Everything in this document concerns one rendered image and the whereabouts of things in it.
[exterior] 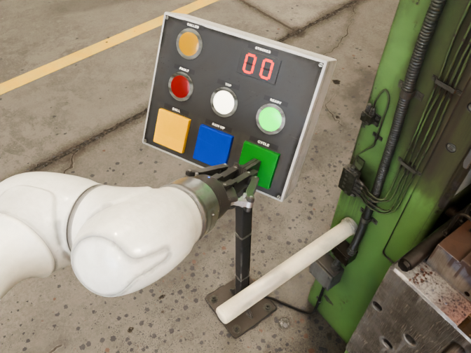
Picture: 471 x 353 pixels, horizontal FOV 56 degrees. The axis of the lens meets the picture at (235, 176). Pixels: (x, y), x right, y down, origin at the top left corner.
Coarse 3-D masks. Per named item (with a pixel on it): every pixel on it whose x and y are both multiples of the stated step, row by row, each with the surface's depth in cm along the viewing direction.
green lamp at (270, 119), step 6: (270, 108) 81; (264, 114) 82; (270, 114) 81; (276, 114) 81; (264, 120) 82; (270, 120) 82; (276, 120) 81; (264, 126) 83; (270, 126) 82; (276, 126) 82
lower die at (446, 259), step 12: (468, 228) 79; (444, 240) 78; (456, 240) 78; (468, 240) 78; (432, 252) 79; (444, 252) 77; (456, 252) 76; (468, 252) 76; (432, 264) 81; (444, 264) 78; (456, 264) 76; (468, 264) 74; (444, 276) 80; (456, 276) 77; (468, 276) 75; (456, 288) 78; (468, 288) 76
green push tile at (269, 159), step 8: (248, 144) 84; (256, 144) 85; (248, 152) 85; (256, 152) 84; (264, 152) 84; (272, 152) 83; (240, 160) 86; (248, 160) 85; (264, 160) 84; (272, 160) 83; (264, 168) 84; (272, 168) 84; (264, 176) 85; (272, 176) 84; (264, 184) 85
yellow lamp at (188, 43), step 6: (186, 36) 84; (192, 36) 84; (180, 42) 85; (186, 42) 85; (192, 42) 84; (198, 42) 84; (180, 48) 86; (186, 48) 85; (192, 48) 85; (186, 54) 85; (192, 54) 85
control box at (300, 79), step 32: (192, 32) 84; (224, 32) 81; (160, 64) 89; (192, 64) 86; (224, 64) 83; (256, 64) 80; (288, 64) 78; (320, 64) 75; (160, 96) 91; (192, 96) 88; (256, 96) 82; (288, 96) 79; (320, 96) 80; (192, 128) 90; (224, 128) 87; (256, 128) 84; (288, 128) 81; (192, 160) 92; (288, 160) 83; (288, 192) 87
